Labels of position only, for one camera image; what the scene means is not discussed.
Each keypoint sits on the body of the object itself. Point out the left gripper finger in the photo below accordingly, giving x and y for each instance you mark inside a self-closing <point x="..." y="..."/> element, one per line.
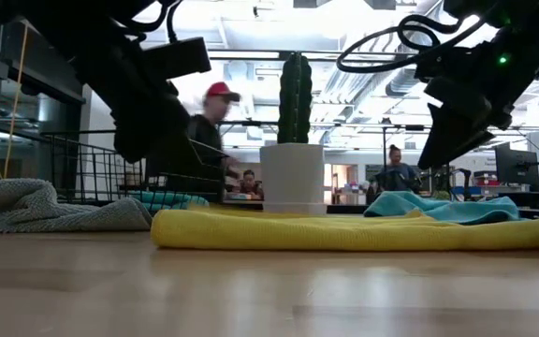
<point x="148" y="133"/>

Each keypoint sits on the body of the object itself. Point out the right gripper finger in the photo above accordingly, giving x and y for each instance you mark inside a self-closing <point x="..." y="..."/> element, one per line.
<point x="447" y="140"/>

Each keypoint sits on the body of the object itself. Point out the dark teal microfiber towel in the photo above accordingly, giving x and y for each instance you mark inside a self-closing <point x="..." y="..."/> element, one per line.
<point x="171" y="199"/>

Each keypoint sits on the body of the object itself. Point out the grey microfiber towel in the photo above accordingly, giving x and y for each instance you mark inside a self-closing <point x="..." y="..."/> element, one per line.
<point x="40" y="206"/>

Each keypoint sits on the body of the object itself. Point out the yellow microfiber towel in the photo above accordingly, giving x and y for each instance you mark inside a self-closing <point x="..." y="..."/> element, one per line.
<point x="344" y="231"/>

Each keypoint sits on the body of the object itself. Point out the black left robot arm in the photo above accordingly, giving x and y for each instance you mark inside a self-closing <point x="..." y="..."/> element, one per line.
<point x="63" y="19"/>

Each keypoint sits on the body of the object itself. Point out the light blue microfiber towel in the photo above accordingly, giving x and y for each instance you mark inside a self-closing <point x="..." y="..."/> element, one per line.
<point x="438" y="208"/>

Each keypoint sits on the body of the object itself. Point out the person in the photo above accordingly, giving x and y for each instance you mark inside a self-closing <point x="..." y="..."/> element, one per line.
<point x="206" y="133"/>
<point x="251" y="185"/>
<point x="398" y="171"/>

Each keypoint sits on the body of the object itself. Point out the black computer monitor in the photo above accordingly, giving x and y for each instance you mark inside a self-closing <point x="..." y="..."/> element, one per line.
<point x="517" y="168"/>

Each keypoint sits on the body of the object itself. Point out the green cactus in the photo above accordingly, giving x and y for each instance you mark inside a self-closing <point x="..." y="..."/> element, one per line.
<point x="295" y="103"/>

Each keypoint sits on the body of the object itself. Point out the white hexagonal plant pot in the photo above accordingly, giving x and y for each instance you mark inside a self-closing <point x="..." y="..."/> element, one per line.
<point x="293" y="173"/>

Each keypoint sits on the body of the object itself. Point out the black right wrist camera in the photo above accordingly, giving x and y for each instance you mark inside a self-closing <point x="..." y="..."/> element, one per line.
<point x="461" y="100"/>

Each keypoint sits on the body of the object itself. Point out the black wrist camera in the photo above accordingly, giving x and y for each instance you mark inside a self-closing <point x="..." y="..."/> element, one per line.
<point x="461" y="100"/>
<point x="178" y="58"/>

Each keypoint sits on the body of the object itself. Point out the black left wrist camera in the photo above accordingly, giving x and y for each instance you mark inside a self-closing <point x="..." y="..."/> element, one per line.
<point x="178" y="58"/>

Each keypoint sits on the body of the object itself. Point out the black metal rack frame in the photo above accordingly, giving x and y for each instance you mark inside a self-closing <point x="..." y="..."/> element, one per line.
<point x="384" y="140"/>

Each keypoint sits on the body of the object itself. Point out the black aluminium table frame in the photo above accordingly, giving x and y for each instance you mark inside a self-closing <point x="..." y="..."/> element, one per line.
<point x="538" y="214"/>

